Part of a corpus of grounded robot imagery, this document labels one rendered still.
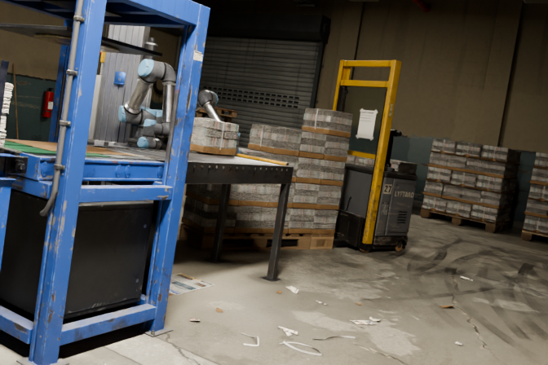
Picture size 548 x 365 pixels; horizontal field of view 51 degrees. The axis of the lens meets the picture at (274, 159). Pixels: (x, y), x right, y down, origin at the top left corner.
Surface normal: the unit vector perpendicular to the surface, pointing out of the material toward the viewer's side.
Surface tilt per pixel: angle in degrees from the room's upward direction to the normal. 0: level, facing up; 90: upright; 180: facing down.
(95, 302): 90
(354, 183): 90
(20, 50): 90
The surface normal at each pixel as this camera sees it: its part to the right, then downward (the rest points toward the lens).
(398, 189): 0.61, 0.14
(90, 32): 0.83, 0.15
